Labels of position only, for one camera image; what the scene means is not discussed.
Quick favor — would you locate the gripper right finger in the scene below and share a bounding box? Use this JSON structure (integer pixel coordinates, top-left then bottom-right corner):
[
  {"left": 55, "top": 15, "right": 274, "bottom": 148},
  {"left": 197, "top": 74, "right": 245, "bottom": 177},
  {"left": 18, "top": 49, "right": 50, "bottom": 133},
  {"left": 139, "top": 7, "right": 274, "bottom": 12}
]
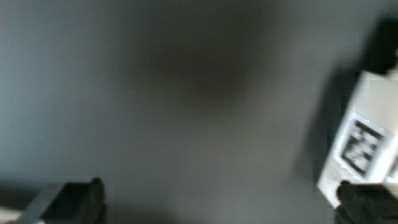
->
[{"left": 334, "top": 181, "right": 398, "bottom": 224}]

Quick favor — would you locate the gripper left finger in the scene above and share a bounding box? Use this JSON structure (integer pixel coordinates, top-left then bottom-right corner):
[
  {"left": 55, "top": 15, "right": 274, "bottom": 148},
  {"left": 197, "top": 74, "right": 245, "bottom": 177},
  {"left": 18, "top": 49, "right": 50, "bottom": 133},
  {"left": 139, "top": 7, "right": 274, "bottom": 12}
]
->
[{"left": 16, "top": 178, "right": 107, "bottom": 224}]

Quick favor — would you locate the white leg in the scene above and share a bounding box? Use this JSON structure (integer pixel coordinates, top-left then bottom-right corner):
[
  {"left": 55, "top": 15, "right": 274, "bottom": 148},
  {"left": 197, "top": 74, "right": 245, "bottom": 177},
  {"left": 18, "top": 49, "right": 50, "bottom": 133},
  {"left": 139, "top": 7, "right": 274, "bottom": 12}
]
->
[{"left": 316, "top": 72, "right": 398, "bottom": 207}]

